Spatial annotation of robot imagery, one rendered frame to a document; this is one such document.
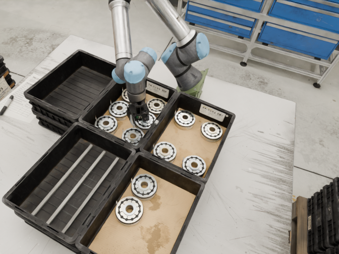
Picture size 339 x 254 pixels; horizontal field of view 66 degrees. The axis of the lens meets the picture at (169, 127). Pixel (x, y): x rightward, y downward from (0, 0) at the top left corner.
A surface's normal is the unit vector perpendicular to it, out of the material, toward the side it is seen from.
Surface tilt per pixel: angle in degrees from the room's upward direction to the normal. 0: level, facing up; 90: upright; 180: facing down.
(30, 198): 0
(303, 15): 90
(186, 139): 0
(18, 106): 0
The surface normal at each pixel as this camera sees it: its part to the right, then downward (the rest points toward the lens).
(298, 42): -0.32, 0.73
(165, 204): 0.10, -0.61
